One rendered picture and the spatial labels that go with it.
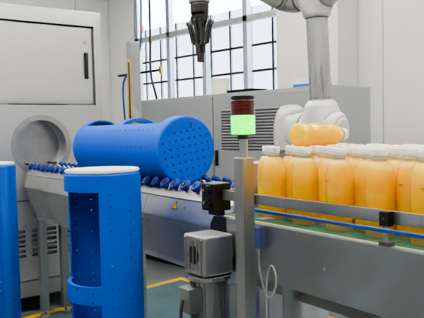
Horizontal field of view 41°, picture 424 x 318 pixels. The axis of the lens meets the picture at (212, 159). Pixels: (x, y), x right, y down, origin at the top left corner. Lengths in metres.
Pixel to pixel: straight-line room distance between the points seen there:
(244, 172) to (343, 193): 0.26
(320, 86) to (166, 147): 0.79
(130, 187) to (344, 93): 2.18
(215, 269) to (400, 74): 3.50
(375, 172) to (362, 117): 2.70
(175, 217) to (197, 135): 0.38
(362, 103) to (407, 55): 0.95
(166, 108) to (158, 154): 2.64
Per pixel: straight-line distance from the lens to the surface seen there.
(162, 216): 2.30
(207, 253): 1.70
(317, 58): 2.68
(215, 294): 1.76
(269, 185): 1.71
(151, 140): 2.35
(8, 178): 2.88
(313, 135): 1.76
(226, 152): 4.39
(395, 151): 1.52
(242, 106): 1.47
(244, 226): 1.49
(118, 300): 2.15
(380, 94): 5.05
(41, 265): 3.85
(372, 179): 1.45
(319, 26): 2.69
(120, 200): 2.08
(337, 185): 1.53
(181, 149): 2.36
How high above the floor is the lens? 1.18
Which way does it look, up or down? 3 degrees down
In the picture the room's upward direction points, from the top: 1 degrees counter-clockwise
